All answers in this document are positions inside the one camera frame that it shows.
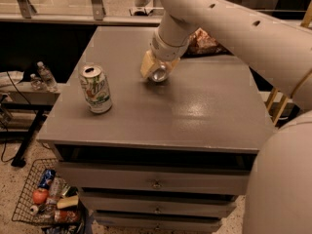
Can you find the yellow sponge in basket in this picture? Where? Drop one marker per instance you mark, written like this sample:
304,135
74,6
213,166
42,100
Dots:
68,202

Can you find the wire basket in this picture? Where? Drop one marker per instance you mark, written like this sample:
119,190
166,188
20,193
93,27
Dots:
44,214

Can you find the red can in basket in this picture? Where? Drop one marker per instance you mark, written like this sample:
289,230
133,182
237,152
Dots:
66,216

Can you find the blue pepsi can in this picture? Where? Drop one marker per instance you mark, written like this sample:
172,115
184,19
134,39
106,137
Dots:
46,179

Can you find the tall clear water bottle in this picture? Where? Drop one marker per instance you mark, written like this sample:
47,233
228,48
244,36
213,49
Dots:
47,77

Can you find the orange soda can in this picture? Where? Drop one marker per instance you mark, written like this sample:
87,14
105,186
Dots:
160,74

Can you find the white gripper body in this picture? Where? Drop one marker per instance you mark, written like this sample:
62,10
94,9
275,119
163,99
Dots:
165,50

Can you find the red apple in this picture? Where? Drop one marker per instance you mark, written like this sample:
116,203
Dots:
40,195

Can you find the grey drawer cabinet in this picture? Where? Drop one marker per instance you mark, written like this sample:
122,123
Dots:
168,156

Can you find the short clear water bottle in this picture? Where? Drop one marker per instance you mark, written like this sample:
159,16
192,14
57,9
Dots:
36,82

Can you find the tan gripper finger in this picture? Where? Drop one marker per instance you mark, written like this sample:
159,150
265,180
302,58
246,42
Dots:
149,64
171,65

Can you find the brown chip bag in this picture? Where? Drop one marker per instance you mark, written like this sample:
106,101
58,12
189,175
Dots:
201,43

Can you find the green white 7up can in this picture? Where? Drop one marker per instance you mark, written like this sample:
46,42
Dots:
95,87

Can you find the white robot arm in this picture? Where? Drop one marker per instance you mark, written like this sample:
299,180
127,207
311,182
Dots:
278,199

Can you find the black side table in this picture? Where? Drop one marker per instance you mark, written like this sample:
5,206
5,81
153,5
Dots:
23,110

